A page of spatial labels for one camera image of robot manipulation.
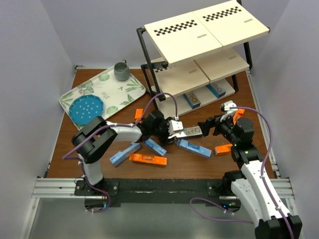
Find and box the teal dotted plate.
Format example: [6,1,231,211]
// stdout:
[68,94,104,125]

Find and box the grey ceramic cup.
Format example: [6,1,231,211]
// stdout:
[114,60,130,81]

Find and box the leaf-patterned white tray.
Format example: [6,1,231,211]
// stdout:
[59,67,146,130]

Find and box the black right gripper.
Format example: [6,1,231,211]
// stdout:
[197,112,239,146]

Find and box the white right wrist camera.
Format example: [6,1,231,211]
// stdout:
[220,101,237,114]

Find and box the orange toothpaste box far right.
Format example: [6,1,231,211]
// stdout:
[233,109,245,125]

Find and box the orange toothpaste box upright left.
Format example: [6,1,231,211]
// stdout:
[135,109,144,122]

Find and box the orange toothpaste box bottom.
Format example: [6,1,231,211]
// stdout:
[129,153,167,166]

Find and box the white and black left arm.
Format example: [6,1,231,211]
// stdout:
[71,111,183,195]

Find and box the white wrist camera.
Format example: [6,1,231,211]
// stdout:
[220,101,237,114]
[168,119,184,136]

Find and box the silver toothpaste box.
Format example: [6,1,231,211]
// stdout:
[206,83,226,98]
[183,91,201,109]
[176,126,203,139]

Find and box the orange toothpaste box right lower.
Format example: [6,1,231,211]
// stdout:
[214,144,233,156]

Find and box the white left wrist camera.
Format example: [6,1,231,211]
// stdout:
[168,119,184,136]

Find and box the three-tier cream shelf rack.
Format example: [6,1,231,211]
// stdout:
[137,0,270,117]

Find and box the aluminium frame rail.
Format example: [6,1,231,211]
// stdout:
[31,178,295,199]

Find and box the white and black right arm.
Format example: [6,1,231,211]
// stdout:
[198,116,302,239]

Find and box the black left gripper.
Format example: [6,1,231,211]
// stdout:
[150,117,177,146]

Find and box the blue toothpaste box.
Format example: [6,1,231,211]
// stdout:
[144,138,167,157]
[176,139,212,158]
[110,142,141,167]

